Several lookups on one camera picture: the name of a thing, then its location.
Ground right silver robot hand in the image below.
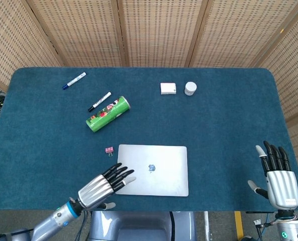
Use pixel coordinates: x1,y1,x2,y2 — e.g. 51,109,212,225
247,141,298,210

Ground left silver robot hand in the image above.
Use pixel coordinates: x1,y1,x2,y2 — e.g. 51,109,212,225
77,163,136,210

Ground silver laptop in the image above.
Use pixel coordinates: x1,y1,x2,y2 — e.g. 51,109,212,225
115,144,190,197

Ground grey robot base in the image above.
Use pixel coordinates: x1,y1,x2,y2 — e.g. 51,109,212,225
88,210,198,241

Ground green chip can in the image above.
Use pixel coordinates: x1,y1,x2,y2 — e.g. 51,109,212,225
85,96,131,133

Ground black capped whiteboard marker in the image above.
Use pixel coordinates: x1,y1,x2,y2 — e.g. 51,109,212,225
88,91,112,112

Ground blue table mat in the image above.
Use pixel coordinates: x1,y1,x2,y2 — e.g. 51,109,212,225
0,66,298,212

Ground blue capped whiteboard marker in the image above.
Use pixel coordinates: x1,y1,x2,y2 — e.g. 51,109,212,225
62,72,87,90

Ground white small box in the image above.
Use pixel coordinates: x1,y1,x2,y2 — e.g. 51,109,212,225
160,82,177,95

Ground white round jar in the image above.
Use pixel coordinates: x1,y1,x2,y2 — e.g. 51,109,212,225
184,81,197,96

